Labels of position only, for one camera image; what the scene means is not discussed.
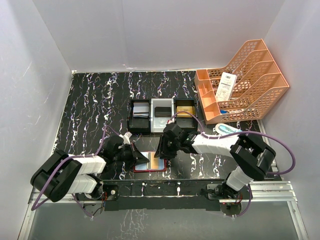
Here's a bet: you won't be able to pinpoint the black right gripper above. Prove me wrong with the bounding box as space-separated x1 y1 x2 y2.
155 134 181 159

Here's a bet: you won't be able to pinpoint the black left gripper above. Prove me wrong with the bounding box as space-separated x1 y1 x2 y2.
113 142 149 167

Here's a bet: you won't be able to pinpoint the red leather card holder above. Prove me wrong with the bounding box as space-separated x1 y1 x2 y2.
133 151 167 173

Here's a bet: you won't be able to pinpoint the white VIP chip card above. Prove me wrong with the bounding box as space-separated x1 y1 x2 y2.
132 101 149 118

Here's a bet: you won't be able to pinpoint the gold magnetic stripe card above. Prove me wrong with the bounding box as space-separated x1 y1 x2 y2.
147 152 165 171

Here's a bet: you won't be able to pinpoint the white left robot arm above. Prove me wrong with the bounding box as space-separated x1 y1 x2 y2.
30 132 150 202

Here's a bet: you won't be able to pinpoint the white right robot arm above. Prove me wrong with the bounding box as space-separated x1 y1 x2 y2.
155 122 276 199

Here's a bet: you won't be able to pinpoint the black card in white bin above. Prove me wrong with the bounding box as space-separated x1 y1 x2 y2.
154 106 172 117

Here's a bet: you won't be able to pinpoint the black bin left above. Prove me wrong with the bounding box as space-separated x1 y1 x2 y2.
127 99 151 135

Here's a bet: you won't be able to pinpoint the black bin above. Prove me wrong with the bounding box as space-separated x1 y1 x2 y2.
174 98 198 131
127 99 151 135

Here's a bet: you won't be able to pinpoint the black bin right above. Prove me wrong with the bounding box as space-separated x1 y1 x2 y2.
174 98 198 131

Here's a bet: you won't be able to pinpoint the white bin middle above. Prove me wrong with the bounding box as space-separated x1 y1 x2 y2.
150 98 174 133

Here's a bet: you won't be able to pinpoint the white blue tape dispenser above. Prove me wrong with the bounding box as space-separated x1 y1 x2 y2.
215 123 242 136

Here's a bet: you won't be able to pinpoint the white paper receipt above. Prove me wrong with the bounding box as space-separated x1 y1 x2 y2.
215 72 237 102

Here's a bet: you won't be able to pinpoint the orange plastic desk organizer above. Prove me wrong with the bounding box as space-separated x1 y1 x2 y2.
194 39 290 125

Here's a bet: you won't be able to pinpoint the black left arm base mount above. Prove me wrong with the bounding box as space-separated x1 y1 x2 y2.
69 174 120 220

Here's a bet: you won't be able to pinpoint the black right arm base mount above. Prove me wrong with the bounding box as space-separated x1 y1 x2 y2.
200 183 253 217

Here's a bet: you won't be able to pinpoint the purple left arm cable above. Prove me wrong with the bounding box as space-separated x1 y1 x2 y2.
31 125 125 212

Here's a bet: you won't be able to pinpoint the aluminium frame rail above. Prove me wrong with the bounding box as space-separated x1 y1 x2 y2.
19 181 309 240

